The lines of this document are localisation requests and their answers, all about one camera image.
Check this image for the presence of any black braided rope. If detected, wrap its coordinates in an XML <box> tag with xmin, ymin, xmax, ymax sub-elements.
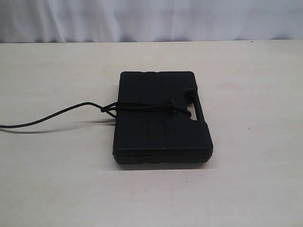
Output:
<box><xmin>0</xmin><ymin>100</ymin><xmax>192</xmax><ymax>130</ymax></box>

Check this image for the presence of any black plastic carrying case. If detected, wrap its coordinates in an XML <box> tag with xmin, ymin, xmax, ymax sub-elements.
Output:
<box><xmin>113</xmin><ymin>71</ymin><xmax>213</xmax><ymax>164</ymax></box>

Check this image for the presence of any white backdrop curtain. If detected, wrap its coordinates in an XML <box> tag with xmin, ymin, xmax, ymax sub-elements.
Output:
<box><xmin>0</xmin><ymin>0</ymin><xmax>303</xmax><ymax>43</ymax></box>

